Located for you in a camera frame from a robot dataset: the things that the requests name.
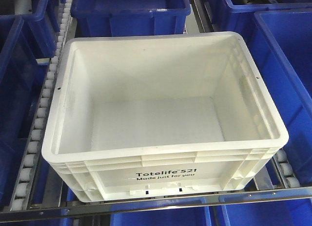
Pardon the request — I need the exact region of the white plastic tote bin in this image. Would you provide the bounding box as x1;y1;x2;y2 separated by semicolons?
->
42;32;289;202

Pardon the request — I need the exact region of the blue bin back centre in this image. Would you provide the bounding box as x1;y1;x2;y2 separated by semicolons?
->
71;0;191;37

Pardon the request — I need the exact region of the blue bin below centre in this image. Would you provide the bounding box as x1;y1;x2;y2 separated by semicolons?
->
110;198;212;226

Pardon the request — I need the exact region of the blue bin below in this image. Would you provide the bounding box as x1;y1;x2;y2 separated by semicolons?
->
110;198;212;226
215;199;312;226

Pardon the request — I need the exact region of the blue bin back right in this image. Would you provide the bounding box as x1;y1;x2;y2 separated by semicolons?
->
201;0;312;44

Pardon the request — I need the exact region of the blue bin left near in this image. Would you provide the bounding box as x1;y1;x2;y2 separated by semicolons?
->
0;16;48;207

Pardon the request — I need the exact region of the blue bin right near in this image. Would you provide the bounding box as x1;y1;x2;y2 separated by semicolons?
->
247;9;312;186

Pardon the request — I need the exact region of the blue bin back left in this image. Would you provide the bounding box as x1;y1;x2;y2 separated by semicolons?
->
0;0;65;58

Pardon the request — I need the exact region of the blue bin below right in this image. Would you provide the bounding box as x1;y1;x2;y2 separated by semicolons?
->
215;199;312;226

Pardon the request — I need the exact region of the right white roller track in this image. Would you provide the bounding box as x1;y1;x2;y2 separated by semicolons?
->
274;150;300;188

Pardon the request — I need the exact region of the long white roller track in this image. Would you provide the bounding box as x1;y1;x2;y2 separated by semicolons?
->
4;0;75;213

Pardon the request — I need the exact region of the steel shelf front rail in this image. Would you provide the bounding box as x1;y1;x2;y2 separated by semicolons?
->
0;187;312;222

